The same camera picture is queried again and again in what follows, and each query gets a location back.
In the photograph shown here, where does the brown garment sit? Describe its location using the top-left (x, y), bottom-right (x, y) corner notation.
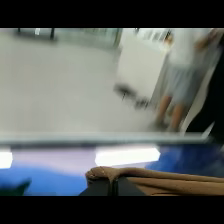
top-left (85, 165), bottom-right (224, 197)

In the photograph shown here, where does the silver frame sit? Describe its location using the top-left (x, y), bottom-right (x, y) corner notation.
top-left (0, 132), bottom-right (212, 147)

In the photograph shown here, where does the person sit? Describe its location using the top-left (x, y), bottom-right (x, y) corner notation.
top-left (148, 28), bottom-right (224, 133)

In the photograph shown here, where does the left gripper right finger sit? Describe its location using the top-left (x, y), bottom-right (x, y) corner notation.
top-left (114, 176), bottom-right (146, 197)

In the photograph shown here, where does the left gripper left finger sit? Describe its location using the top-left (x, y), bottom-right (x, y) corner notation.
top-left (79, 179), bottom-right (115, 197)

